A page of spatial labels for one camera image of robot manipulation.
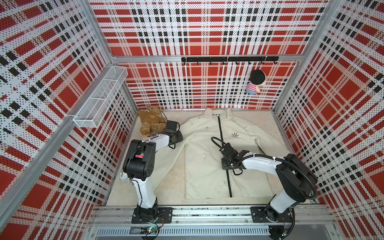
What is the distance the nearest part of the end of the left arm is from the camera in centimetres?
81

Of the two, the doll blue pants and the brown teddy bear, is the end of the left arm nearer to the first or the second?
the brown teddy bear

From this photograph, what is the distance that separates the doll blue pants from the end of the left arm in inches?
22.2

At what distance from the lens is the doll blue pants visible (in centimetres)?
94

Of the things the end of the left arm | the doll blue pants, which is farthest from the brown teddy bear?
the doll blue pants
